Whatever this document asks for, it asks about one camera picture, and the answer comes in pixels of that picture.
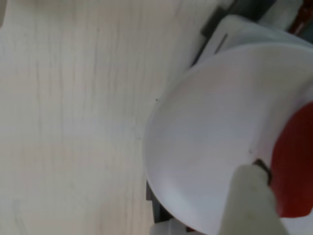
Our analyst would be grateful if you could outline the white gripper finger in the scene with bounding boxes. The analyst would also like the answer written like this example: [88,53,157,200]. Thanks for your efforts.
[217,158,289,235]

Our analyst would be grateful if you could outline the red tuna toy sushi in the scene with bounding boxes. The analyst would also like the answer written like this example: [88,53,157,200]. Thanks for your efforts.
[268,101,313,218]

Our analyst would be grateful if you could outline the white round plastic plate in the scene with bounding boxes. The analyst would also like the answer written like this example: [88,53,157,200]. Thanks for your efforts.
[143,43,313,235]

